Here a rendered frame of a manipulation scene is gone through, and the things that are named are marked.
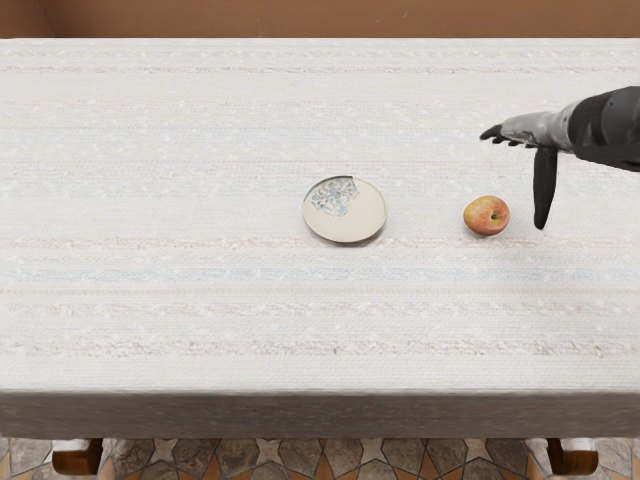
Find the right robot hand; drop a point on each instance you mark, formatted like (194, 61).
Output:
(536, 125)

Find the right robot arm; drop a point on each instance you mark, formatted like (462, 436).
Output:
(607, 127)

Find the cream plate with blue pattern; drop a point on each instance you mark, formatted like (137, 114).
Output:
(350, 215)

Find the red yellow apple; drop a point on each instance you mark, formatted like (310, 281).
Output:
(486, 215)

